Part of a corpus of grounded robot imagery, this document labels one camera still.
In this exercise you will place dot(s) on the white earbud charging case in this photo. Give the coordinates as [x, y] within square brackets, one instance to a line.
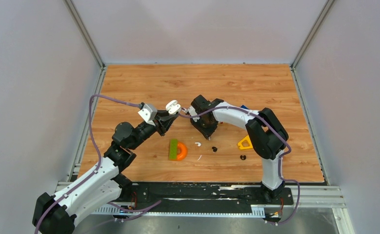
[173, 107]

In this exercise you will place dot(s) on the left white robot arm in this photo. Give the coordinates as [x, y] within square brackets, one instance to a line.
[63, 211]

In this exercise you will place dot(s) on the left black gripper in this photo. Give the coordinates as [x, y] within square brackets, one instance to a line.
[165, 120]

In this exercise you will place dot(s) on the orange half ring block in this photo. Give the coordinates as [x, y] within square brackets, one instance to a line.
[182, 151]

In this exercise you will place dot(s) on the green toy brick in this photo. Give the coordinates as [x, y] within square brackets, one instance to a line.
[173, 149]

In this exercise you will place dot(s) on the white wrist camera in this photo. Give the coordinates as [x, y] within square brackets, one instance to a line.
[148, 112]
[191, 112]

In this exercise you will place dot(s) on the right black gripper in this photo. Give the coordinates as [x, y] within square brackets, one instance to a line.
[207, 132]

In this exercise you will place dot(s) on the yellow triangle block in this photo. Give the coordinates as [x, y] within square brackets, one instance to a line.
[245, 143]

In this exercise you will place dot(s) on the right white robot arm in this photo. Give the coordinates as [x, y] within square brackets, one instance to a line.
[267, 135]

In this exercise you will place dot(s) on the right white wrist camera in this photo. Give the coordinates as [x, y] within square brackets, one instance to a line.
[191, 112]

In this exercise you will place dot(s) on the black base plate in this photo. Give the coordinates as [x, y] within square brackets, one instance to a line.
[202, 197]

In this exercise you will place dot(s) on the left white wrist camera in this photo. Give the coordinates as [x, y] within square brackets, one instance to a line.
[148, 112]

